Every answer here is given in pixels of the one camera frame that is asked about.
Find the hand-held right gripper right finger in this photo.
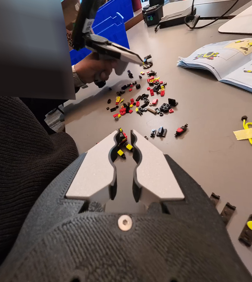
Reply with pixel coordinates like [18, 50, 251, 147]
[130, 129, 185, 209]

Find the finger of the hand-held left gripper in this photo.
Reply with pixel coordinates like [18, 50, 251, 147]
[111, 42, 145, 62]
[91, 45, 144, 66]

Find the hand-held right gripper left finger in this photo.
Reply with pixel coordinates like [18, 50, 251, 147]
[65, 129, 121, 209]

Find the black round lego stand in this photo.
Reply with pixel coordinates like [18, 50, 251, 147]
[142, 55, 153, 69]

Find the yellow black red lego model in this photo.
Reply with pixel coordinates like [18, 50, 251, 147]
[115, 128, 133, 159]

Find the pile of lego pieces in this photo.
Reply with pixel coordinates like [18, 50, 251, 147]
[106, 70, 179, 120]

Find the red black lego clip piece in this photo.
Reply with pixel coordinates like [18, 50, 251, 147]
[174, 124, 188, 137]

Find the lego instruction booklet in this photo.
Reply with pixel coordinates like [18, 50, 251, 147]
[177, 38, 252, 98]

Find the person's left hand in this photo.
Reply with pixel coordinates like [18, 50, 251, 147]
[74, 52, 114, 85]

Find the blue plastic bin white label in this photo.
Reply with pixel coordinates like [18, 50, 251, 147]
[70, 12, 130, 66]

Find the black box teal light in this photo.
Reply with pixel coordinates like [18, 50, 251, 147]
[142, 4, 164, 27]

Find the silver wristwatch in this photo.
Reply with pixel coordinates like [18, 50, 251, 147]
[72, 64, 88, 89]

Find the black power adapter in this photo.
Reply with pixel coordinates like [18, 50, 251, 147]
[159, 8, 197, 28]

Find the black knit sweater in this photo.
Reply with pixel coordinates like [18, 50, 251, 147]
[0, 96, 79, 278]

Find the yellow tape strip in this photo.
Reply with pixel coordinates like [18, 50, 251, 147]
[233, 127, 252, 140]

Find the silver monitor stand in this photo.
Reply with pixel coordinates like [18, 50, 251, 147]
[218, 0, 252, 35]

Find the black cable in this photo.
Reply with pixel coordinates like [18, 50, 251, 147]
[184, 0, 241, 29]

